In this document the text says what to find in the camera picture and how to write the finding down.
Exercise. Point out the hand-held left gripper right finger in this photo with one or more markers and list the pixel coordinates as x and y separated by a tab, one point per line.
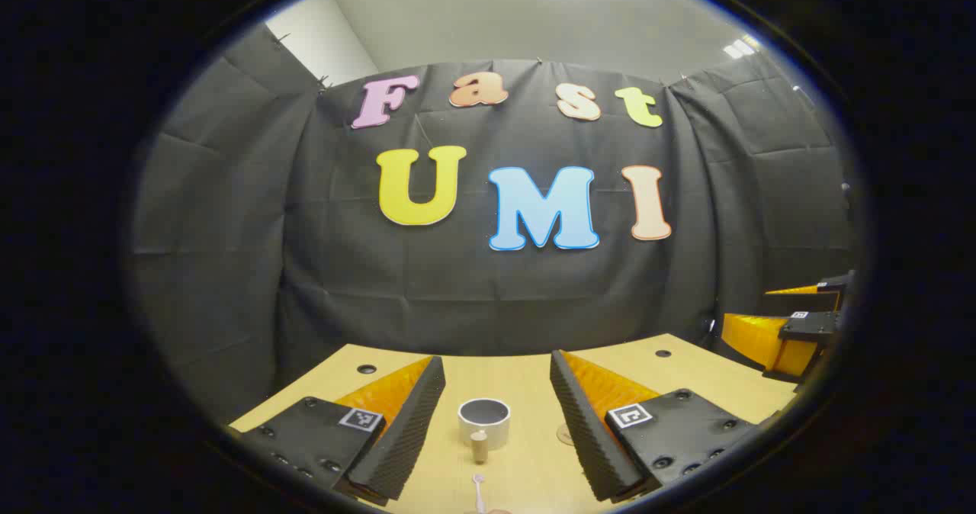
583	430

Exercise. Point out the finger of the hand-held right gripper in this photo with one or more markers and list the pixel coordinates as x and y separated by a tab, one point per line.
808	326
831	285

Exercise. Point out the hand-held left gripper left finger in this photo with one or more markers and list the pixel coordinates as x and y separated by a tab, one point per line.
412	430

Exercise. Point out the round wooden coaster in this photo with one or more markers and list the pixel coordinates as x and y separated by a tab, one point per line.
565	435

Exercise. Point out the pale pink toothbrush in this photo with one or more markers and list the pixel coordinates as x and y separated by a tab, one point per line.
479	491

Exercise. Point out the light wooden desktop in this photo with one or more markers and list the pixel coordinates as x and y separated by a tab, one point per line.
503	373

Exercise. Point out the small ceiling light panel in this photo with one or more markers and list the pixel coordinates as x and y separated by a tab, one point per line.
741	47

